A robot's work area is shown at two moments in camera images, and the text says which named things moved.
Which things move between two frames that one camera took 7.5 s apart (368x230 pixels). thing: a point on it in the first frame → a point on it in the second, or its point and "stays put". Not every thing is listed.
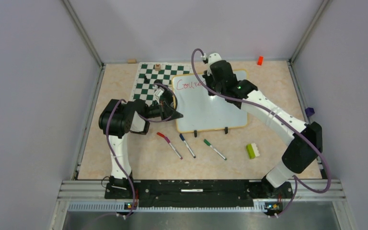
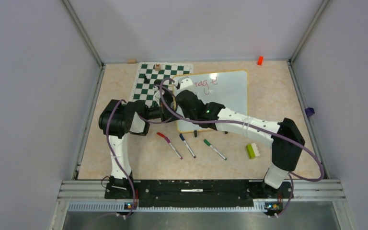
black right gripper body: x=210 y=81 → x=187 y=115
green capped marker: x=209 y=144 stays put
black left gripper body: x=158 y=110 stays put
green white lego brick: x=252 y=151 stays put
